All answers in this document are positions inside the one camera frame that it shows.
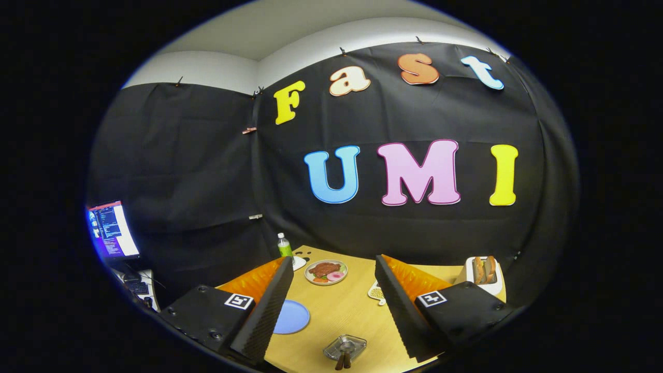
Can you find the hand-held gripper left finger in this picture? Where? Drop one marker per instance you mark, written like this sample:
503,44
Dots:
267,316

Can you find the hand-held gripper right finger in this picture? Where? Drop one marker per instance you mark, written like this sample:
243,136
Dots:
401,311

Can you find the metal spoon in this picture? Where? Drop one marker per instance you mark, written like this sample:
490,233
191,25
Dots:
347,360

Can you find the metal fork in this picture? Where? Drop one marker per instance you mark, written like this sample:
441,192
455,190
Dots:
339,362

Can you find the blue plate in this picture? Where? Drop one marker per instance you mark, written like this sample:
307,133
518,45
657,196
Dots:
292,317

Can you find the white divided bean dish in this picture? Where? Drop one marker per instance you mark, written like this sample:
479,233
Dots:
377,292

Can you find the perforated metal basket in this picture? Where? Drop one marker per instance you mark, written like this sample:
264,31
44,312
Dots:
357,344

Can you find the small white coaster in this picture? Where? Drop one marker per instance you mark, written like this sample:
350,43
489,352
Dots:
299,263

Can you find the green label plastic bottle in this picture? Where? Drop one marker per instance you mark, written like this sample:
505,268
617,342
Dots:
285,249

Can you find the white oval food plate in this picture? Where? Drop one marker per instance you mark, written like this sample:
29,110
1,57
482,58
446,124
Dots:
343,267

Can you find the pink ham slice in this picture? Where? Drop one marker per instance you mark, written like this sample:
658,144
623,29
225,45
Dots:
335,276

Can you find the brown meat slice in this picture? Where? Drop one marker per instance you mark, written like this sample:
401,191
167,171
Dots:
325,269

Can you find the white toaster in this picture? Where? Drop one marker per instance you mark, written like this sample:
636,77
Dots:
467,265

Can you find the toast slice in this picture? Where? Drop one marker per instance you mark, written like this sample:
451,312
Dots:
490,269
478,270

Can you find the white side desk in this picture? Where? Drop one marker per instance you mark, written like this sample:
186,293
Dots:
151,292

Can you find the black keyboard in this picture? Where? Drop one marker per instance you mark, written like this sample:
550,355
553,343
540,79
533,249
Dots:
135,286

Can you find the lit computer monitor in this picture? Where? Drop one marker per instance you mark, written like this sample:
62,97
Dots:
111,230

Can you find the pink cloth clip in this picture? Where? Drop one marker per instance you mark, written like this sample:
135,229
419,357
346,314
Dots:
249,130

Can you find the row of black cloth clips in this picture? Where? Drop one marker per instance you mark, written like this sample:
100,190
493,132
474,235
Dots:
343,51

